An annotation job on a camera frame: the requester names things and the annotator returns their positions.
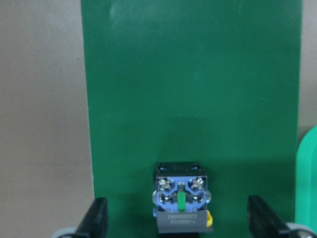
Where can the green conveyor belt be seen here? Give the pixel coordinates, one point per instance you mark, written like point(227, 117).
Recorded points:
point(208, 81)

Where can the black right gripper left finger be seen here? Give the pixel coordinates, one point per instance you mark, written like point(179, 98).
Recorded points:
point(95, 222)

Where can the green plastic tray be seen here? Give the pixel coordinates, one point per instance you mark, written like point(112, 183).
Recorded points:
point(306, 181)

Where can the green push button switch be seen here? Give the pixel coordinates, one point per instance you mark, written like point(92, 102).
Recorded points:
point(181, 197)

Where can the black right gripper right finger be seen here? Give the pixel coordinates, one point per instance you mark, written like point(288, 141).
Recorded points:
point(262, 221)

